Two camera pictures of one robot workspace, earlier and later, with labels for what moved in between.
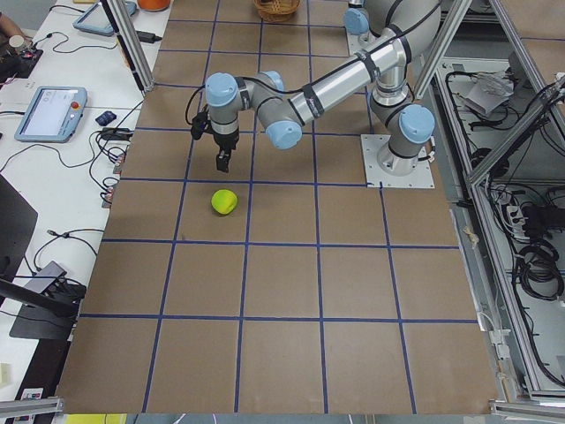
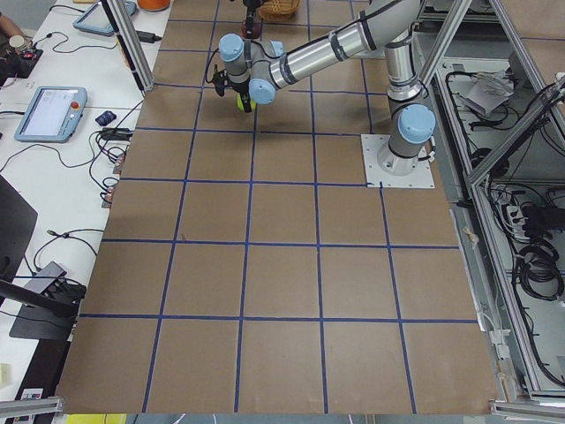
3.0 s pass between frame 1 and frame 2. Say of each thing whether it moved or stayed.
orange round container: stayed
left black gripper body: moved
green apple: moved
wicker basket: stayed
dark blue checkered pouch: stayed
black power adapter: stayed
